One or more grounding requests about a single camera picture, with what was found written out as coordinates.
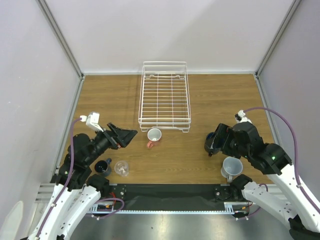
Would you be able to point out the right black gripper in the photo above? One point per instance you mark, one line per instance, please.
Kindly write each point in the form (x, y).
(223, 138)

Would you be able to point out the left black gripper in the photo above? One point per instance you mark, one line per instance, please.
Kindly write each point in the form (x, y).
(122, 138)

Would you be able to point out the large dark blue mug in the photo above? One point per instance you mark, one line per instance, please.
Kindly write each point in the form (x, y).
(211, 145)

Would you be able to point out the light grey flared mug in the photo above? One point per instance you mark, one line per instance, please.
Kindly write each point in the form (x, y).
(231, 167)

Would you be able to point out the pink ceramic mug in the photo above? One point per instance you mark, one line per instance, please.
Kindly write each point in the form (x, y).
(154, 136)

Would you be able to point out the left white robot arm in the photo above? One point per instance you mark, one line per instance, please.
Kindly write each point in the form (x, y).
(76, 190)

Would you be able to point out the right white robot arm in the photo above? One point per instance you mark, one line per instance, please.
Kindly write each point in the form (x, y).
(299, 213)

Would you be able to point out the clear plastic cup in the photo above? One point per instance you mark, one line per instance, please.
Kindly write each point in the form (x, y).
(122, 168)

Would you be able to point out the small dark blue mug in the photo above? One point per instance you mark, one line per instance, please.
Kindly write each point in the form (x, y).
(103, 167)

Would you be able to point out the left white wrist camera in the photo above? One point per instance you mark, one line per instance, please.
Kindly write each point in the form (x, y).
(92, 121)

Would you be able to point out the white wire dish rack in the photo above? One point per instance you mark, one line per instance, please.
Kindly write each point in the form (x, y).
(164, 101)

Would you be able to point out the slotted grey cable duct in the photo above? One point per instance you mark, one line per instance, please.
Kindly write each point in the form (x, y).
(102, 209)

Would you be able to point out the left aluminium frame post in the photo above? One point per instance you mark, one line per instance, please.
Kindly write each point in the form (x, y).
(44, 7)

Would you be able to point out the aluminium frame post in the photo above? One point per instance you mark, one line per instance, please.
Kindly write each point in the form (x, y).
(283, 26)
(44, 7)

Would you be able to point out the right aluminium frame post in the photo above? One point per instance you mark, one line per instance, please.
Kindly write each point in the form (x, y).
(283, 26)

